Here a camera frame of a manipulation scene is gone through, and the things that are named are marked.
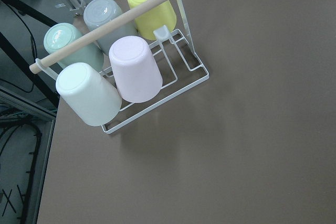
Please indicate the yellow cup in rack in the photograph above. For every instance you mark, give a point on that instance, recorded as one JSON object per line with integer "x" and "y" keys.
{"x": 157, "y": 17}

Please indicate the pink cup in rack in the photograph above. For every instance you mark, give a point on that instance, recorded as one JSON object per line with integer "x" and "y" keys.
{"x": 135, "y": 70}

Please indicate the mint cup in rack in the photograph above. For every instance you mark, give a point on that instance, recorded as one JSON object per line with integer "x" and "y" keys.
{"x": 62, "y": 34}

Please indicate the grey cup in rack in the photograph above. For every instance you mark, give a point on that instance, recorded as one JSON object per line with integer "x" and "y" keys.
{"x": 100, "y": 12}

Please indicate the white wire cup rack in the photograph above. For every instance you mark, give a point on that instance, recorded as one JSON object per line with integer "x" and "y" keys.
{"x": 182, "y": 41}

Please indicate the white cup in rack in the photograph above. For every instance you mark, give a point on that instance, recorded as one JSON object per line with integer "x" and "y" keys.
{"x": 90, "y": 95}

